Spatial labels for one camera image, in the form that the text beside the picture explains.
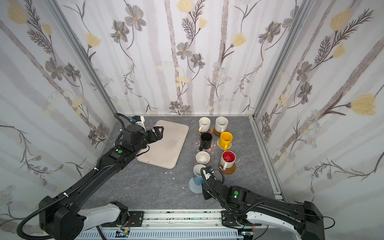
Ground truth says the yellow mug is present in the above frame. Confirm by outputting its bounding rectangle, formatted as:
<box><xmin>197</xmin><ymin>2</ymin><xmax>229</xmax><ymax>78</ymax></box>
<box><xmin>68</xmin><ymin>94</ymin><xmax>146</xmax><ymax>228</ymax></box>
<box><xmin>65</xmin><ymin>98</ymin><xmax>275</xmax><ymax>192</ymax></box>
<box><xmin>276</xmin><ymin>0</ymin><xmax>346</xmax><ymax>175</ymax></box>
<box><xmin>219</xmin><ymin>132</ymin><xmax>233</xmax><ymax>151</ymax></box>

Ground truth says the grey blue round coaster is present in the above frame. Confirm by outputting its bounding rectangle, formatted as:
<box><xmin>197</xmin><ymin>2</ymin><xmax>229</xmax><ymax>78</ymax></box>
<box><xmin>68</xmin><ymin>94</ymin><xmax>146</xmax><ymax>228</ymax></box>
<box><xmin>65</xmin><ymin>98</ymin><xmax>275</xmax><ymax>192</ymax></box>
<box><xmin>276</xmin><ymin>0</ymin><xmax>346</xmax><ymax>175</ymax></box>
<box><xmin>189</xmin><ymin>178</ymin><xmax>203</xmax><ymax>194</ymax></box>

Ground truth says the brown round wooden coaster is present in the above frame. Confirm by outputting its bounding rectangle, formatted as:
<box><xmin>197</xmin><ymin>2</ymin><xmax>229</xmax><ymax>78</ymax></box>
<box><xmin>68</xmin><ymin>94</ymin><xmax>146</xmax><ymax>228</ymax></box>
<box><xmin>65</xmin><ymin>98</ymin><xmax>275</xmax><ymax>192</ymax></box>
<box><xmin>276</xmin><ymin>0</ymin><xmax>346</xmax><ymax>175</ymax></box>
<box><xmin>214</xmin><ymin>128</ymin><xmax>223</xmax><ymax>137</ymax></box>

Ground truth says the black mug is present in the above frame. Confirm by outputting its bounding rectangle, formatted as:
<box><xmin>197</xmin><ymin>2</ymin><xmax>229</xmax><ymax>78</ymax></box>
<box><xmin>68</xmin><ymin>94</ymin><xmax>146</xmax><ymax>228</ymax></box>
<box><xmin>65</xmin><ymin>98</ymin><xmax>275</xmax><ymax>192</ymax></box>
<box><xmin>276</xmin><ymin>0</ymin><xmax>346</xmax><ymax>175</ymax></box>
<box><xmin>199</xmin><ymin>133</ymin><xmax>213</xmax><ymax>151</ymax></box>

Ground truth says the white woven rope coaster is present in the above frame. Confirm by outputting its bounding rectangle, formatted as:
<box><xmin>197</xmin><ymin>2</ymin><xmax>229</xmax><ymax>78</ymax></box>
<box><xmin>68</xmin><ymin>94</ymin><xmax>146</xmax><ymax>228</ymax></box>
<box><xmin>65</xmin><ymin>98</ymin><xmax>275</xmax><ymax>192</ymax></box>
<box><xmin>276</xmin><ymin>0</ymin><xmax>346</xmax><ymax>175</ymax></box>
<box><xmin>217</xmin><ymin>139</ymin><xmax>232</xmax><ymax>150</ymax></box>

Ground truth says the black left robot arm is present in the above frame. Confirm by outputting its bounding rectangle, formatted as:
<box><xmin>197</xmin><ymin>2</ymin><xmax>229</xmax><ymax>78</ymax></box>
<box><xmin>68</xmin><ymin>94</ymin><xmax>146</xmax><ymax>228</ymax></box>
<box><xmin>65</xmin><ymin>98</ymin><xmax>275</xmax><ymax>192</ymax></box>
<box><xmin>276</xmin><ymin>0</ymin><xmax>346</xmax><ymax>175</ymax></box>
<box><xmin>17</xmin><ymin>124</ymin><xmax>164</xmax><ymax>240</ymax></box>

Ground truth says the beige rectangular tray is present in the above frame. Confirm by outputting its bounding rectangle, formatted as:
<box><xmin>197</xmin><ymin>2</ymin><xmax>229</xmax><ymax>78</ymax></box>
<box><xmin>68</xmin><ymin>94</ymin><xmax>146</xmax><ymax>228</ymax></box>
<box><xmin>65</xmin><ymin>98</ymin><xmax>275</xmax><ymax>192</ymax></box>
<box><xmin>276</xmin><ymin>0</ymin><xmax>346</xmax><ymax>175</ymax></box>
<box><xmin>137</xmin><ymin>120</ymin><xmax>189</xmax><ymax>169</ymax></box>

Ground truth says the black corrugated cable conduit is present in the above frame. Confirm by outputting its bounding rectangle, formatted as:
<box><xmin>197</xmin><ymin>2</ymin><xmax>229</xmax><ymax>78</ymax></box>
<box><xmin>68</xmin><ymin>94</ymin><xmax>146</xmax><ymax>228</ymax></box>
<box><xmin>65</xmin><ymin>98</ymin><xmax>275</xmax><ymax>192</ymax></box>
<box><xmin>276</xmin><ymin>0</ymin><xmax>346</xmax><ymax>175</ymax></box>
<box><xmin>16</xmin><ymin>167</ymin><xmax>100</xmax><ymax>240</ymax></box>

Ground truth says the pink cherry blossom coaster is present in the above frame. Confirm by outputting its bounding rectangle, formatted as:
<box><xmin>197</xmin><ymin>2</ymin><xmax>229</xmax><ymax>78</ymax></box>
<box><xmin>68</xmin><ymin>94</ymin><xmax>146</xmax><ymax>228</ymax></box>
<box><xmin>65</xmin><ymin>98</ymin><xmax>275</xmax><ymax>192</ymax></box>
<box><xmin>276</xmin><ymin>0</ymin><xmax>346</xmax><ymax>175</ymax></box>
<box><xmin>195</xmin><ymin>141</ymin><xmax>217</xmax><ymax>156</ymax></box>

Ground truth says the red interior white mug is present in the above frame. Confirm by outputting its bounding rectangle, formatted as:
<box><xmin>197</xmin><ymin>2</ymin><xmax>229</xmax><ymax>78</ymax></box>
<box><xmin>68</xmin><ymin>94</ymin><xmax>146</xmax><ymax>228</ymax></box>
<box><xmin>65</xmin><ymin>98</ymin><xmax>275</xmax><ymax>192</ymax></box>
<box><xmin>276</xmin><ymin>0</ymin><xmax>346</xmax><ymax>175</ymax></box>
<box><xmin>220</xmin><ymin>151</ymin><xmax>236</xmax><ymax>171</ymax></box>

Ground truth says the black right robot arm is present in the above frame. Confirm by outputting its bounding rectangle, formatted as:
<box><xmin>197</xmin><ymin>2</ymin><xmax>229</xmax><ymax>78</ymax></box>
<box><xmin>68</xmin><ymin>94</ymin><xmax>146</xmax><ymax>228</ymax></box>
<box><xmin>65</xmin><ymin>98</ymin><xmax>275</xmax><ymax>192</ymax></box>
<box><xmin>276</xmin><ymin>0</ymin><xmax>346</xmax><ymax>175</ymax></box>
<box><xmin>200</xmin><ymin>167</ymin><xmax>326</xmax><ymax>240</ymax></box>

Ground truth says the cream mug front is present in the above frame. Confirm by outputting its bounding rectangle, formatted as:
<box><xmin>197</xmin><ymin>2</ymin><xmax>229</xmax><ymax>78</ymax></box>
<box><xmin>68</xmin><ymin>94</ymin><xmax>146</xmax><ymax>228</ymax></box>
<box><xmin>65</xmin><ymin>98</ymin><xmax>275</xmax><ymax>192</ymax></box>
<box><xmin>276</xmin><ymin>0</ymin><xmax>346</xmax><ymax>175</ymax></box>
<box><xmin>199</xmin><ymin>117</ymin><xmax>211</xmax><ymax>133</ymax></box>

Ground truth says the brown paw print coaster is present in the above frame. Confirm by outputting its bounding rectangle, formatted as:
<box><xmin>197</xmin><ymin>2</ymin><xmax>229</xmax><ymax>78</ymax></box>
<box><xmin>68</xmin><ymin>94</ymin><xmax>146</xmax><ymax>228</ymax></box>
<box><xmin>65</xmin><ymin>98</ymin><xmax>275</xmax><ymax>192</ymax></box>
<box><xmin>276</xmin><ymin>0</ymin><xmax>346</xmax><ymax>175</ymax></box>
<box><xmin>197</xmin><ymin>128</ymin><xmax>214</xmax><ymax>136</ymax></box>

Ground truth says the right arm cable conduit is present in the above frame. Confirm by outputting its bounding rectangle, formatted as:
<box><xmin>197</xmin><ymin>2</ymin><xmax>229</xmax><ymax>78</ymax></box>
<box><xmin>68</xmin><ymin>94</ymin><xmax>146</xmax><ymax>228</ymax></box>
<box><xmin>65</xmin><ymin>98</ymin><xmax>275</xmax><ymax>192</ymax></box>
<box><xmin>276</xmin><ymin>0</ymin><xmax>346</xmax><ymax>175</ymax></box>
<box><xmin>200</xmin><ymin>166</ymin><xmax>226</xmax><ymax>193</ymax></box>

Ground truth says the glossy amber round coaster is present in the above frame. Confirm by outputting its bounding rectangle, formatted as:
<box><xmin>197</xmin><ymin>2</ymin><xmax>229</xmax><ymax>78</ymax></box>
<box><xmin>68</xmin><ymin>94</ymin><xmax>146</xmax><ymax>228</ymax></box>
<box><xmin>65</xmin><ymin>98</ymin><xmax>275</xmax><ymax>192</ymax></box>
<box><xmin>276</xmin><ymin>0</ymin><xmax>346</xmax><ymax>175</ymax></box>
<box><xmin>218</xmin><ymin>164</ymin><xmax>237</xmax><ymax>175</ymax></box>

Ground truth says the light blue mug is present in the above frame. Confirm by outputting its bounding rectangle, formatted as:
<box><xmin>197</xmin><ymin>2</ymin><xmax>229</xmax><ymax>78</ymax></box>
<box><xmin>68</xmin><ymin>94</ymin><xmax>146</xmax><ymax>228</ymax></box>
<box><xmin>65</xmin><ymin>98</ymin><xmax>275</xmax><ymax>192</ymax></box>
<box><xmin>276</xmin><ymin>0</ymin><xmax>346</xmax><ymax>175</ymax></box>
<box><xmin>193</xmin><ymin>164</ymin><xmax>206</xmax><ymax>186</ymax></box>

